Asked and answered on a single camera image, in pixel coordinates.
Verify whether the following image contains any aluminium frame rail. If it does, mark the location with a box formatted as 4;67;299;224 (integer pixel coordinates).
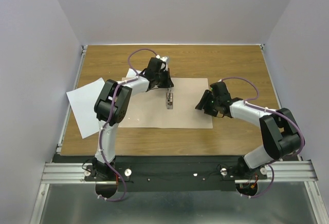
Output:
41;163;85;184

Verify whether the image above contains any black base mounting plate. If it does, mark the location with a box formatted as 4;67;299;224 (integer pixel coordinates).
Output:
53;155;268;195

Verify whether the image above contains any white paper sheet centre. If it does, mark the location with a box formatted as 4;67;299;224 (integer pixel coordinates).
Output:
126;68;141;79

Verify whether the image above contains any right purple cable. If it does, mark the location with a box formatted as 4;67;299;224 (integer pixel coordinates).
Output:
221;77;306;199

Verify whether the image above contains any tan paper folder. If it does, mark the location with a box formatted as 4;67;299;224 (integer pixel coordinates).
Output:
119;78;213;129

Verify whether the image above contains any white paper sheet far left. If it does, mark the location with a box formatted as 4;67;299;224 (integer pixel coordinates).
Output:
66;78;105;139

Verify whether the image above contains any metal folder clip mechanism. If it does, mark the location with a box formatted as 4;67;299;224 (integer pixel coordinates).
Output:
166;88;173;109

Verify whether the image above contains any white paper sheet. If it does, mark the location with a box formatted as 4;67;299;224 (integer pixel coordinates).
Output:
66;78;105;139
126;68;141;79

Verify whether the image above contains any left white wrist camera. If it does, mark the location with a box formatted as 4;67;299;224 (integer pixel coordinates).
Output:
157;55;170;71

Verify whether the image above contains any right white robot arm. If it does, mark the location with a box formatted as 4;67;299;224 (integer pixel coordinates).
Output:
195;81;305;179

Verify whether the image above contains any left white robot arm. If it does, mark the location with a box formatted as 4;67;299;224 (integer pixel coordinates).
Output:
92;55;174;180

